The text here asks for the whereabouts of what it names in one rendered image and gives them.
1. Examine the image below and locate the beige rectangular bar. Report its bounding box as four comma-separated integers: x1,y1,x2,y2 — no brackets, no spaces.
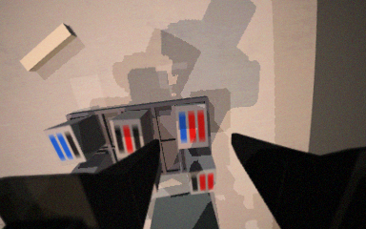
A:
20,23,76,72

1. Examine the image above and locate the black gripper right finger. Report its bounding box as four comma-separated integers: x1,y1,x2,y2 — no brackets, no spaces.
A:
232,133,366,229

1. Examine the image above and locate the dark grey panel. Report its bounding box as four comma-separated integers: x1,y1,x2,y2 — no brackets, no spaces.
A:
308,0,366,156

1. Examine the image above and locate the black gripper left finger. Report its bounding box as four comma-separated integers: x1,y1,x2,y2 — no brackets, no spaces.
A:
0,139,160,229

